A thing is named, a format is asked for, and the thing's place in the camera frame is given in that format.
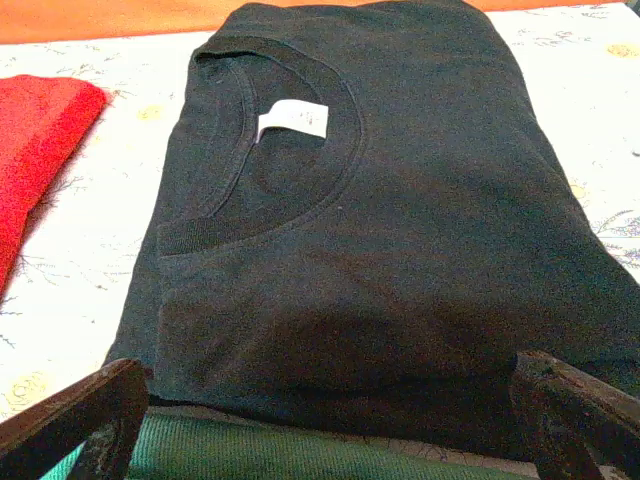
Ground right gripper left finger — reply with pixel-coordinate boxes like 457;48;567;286
0;358;152;480

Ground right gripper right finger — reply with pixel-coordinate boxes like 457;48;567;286
508;348;640;480

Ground green garment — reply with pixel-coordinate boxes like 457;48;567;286
43;403;544;480

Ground red garment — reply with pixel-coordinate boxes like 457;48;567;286
0;74;112;297

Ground black t-shirt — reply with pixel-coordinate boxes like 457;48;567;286
106;0;640;454

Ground floral tablecloth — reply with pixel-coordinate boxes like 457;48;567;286
0;2;640;480

